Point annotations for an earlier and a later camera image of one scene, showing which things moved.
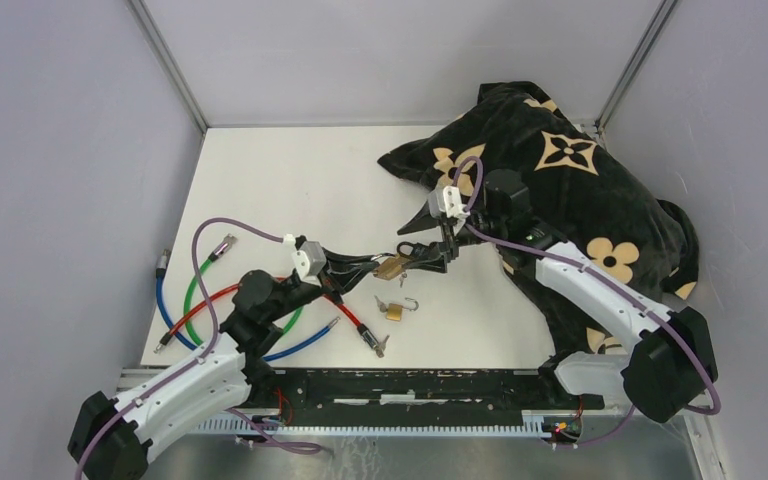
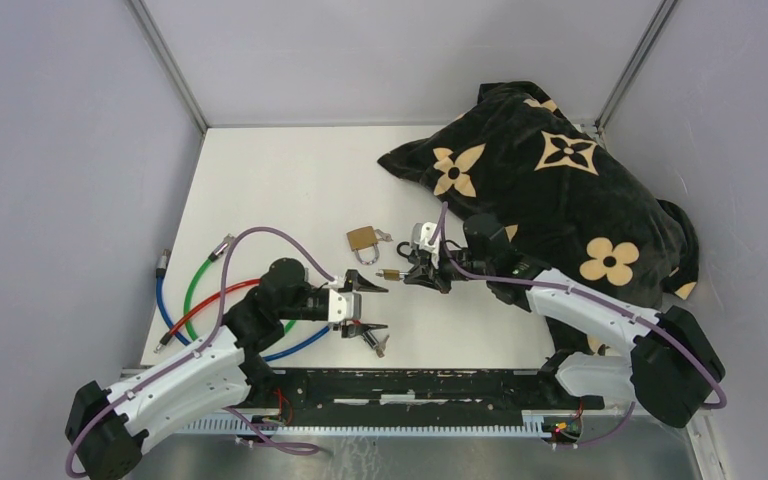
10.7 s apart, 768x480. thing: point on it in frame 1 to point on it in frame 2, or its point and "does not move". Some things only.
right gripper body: x=466 y=236 to x=450 y=269
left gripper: x=344 y=271 to x=357 y=282
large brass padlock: x=391 y=267 to x=361 y=238
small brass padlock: x=395 y=311 to x=390 y=274
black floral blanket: x=575 y=188 does not move
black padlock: x=420 y=250 does not move
